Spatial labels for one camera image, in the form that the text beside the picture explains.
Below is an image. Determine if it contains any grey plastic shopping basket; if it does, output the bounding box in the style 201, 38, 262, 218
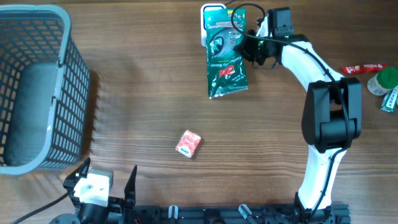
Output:
1, 4, 91, 175

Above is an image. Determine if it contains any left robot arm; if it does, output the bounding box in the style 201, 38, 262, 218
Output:
51, 158, 142, 224

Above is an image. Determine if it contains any white barcode scanner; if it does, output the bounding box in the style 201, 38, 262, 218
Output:
200, 3, 226, 47

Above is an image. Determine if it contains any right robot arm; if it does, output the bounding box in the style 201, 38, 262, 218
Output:
239, 7, 362, 223

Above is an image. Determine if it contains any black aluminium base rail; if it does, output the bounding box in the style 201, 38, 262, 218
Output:
133, 203, 351, 224

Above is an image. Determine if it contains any green white candy bar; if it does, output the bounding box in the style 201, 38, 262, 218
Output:
381, 87, 397, 113

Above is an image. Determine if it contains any green lid plastic jar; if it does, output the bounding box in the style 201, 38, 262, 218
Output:
367, 67, 397, 96

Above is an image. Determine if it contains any green 3M gloves package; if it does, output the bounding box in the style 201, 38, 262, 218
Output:
203, 8, 248, 98

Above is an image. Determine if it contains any red Nestle stick sachet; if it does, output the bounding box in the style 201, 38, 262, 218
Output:
342, 63, 387, 75

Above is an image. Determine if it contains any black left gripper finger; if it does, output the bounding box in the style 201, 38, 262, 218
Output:
124, 166, 137, 208
63, 157, 91, 190

